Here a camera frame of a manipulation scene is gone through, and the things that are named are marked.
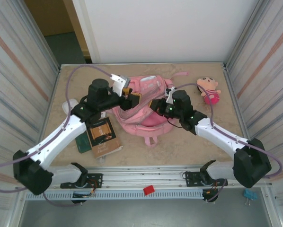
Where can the dark green notebook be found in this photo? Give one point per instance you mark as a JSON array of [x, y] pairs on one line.
[[83, 143]]

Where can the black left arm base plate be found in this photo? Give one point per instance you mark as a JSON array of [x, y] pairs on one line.
[[96, 177]]

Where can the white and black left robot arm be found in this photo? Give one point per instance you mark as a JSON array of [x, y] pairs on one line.
[[61, 132]]

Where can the white door frame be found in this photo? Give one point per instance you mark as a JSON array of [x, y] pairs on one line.
[[89, 35]]

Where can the small red block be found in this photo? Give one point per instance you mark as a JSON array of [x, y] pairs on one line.
[[149, 190]]

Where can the white square container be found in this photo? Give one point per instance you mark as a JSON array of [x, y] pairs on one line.
[[69, 104]]

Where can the aluminium table rail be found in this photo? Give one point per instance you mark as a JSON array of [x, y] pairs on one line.
[[144, 176]]

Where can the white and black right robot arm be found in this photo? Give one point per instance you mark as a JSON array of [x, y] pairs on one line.
[[217, 134]]

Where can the plush doll in pink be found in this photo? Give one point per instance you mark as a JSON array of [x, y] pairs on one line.
[[211, 94]]

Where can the pink student backpack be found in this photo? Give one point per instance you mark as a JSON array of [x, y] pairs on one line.
[[153, 124]]

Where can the blue binder clip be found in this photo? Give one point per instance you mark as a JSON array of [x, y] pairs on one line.
[[250, 194]]

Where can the aluminium frame post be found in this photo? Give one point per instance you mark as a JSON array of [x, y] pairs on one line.
[[45, 42], [242, 35]]

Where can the brown paperback book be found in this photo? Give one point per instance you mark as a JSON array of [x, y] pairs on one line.
[[101, 137]]

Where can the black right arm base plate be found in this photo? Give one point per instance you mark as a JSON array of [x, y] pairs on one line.
[[191, 176]]

